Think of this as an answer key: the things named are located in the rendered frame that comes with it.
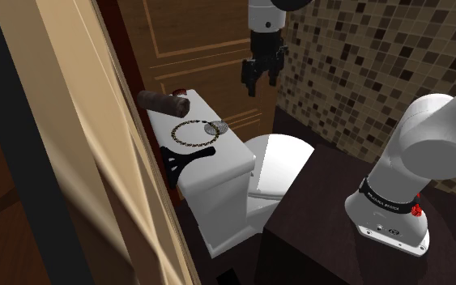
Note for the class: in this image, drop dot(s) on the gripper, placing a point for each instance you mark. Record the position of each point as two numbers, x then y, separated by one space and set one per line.
266 47

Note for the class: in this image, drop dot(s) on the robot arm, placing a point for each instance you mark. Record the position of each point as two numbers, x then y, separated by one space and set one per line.
405 173

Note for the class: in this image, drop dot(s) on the brown wooden door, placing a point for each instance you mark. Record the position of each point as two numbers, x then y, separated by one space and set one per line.
196 51

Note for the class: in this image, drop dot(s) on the silver round mesh strainer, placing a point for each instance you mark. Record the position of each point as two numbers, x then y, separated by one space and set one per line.
216 127

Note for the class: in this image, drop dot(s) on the small red round object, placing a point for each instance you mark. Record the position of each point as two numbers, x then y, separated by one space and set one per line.
179 92

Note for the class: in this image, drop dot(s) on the dark brown rolled towel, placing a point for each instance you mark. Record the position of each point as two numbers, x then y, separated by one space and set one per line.
163 103

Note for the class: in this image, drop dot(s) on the white toilet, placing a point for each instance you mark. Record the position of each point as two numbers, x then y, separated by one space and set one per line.
215 173

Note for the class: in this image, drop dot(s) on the black tower figure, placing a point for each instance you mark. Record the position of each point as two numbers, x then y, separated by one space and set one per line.
176 160

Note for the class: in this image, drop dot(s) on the dark robot stand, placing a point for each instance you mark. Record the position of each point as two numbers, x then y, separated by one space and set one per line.
330 221

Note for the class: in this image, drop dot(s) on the beige shower curtain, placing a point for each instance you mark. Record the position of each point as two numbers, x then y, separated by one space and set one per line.
93 158

